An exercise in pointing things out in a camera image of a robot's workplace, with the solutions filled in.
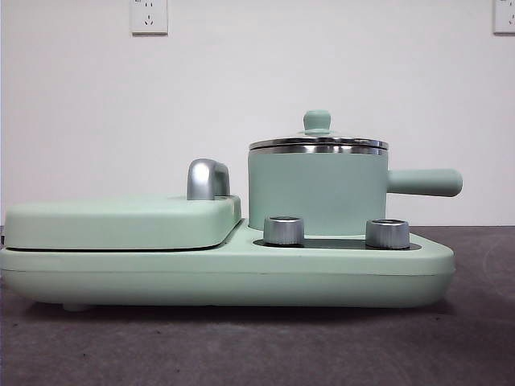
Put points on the glass lid with green knob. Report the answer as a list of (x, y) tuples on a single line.
[(316, 122)]

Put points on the silver control knob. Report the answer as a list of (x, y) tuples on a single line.
[(387, 233), (283, 231)]

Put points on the black control panel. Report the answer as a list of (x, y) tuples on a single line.
[(338, 242)]

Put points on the mint green cooker base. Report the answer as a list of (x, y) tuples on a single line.
[(161, 277)]

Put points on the mint green griddle cover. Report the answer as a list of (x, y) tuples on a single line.
[(112, 221)]

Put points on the white wall socket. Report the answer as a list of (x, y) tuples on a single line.
[(505, 16), (149, 18)]

